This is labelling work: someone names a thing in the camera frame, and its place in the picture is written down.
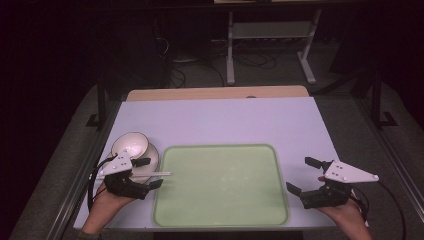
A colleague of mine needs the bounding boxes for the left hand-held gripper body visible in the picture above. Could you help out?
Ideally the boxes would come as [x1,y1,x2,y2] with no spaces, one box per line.
[95,149,150,201]

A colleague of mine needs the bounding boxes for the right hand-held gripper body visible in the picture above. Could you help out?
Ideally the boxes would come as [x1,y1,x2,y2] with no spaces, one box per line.
[299,159,380,210]

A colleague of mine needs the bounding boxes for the green plastic tray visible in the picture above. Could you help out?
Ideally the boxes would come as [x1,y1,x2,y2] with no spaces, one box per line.
[152,143,290,228]

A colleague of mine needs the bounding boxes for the person's right hand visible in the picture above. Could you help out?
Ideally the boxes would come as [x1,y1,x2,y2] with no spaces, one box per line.
[317,195,366,232]

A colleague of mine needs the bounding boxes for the person's left hand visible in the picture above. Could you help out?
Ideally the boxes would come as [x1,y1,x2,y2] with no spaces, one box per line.
[82,184,137,232]

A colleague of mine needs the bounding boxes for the white ceramic bowl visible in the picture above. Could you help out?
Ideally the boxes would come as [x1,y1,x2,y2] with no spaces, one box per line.
[110,131,150,160]

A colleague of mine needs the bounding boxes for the black metal stand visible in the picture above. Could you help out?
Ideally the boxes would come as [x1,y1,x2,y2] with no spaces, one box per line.
[85,71,108,132]
[370,68,399,130]

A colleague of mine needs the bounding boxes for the wooden table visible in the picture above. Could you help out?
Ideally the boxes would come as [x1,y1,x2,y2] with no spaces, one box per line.
[125,84,310,103]

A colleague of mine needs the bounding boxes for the white metal stand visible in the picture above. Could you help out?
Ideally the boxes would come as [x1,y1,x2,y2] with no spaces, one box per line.
[225,9,323,86]

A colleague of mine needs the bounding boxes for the aluminium frame rail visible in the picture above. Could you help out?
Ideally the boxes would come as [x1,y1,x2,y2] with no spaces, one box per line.
[46,99,123,240]
[353,99,424,216]

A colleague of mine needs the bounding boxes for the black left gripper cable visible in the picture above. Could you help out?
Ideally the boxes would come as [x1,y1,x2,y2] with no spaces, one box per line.
[86,153,118,212]

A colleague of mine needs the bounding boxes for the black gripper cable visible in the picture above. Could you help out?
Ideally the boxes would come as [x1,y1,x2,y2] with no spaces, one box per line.
[378,181,408,240]
[86,153,118,212]

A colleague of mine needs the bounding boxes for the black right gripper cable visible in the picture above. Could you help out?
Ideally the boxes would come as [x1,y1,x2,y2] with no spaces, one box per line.
[378,181,408,240]

